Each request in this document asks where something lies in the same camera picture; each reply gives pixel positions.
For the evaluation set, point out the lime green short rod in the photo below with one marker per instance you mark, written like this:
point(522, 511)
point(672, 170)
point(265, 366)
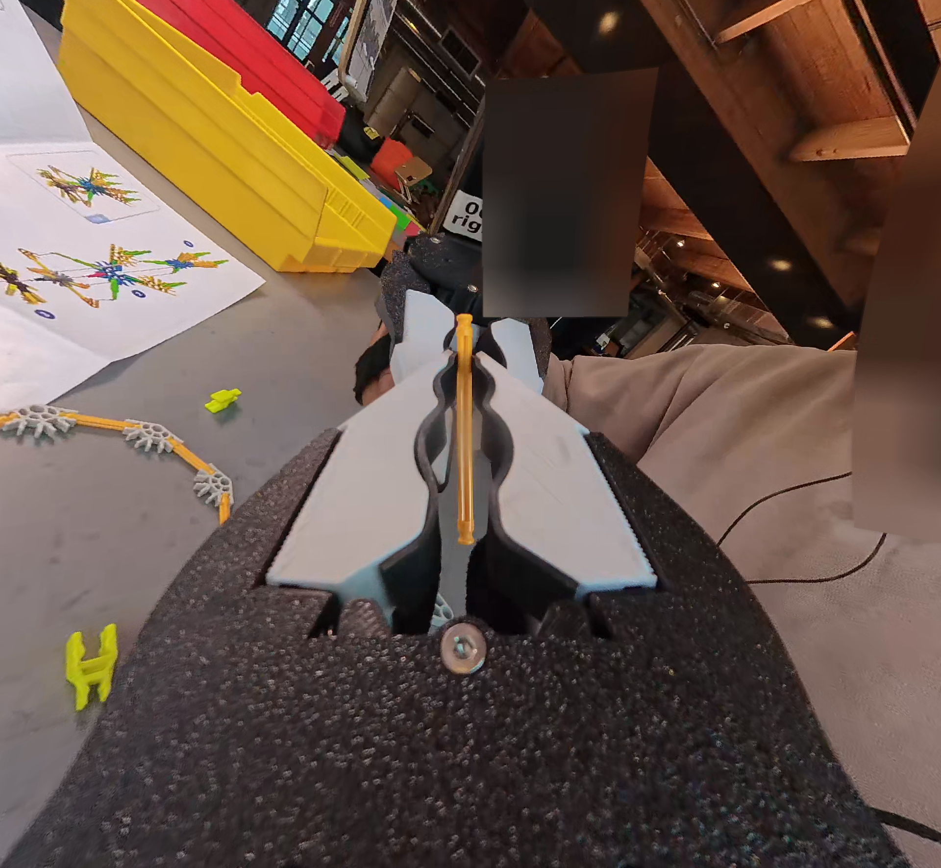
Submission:
point(223, 400)
point(92, 666)

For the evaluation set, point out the person's right forearm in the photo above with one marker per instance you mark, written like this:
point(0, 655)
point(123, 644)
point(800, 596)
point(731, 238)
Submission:
point(698, 405)

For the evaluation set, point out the yellow plastic box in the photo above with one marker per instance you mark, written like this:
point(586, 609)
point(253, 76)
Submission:
point(184, 133)

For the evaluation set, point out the white building instruction sheet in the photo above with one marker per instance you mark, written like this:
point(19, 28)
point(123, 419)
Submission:
point(147, 280)

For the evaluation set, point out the orange container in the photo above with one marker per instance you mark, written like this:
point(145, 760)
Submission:
point(389, 157)

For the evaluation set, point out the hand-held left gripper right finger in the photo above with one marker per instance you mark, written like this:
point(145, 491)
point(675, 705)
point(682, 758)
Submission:
point(566, 508)

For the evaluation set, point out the grey snowflake connector piece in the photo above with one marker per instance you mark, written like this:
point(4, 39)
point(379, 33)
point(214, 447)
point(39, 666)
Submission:
point(37, 418)
point(152, 436)
point(213, 487)

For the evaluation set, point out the smartphone on stand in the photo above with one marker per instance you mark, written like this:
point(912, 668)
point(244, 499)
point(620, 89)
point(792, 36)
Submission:
point(413, 170)

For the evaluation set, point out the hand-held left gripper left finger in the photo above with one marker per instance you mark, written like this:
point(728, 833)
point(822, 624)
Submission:
point(360, 508)

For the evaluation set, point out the red plastic bin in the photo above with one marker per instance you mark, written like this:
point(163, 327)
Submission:
point(220, 23)

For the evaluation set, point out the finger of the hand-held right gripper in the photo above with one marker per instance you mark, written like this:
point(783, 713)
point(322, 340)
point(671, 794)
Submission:
point(419, 331)
point(514, 346)

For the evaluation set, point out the white poster board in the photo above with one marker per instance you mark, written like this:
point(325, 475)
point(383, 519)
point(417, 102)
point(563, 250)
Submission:
point(375, 8)

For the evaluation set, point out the long yellow rod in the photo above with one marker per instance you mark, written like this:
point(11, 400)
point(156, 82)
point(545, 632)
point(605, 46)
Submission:
point(464, 427)

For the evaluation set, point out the grey wedge connector piece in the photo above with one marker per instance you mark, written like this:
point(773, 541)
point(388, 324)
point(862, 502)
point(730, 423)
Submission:
point(442, 607)

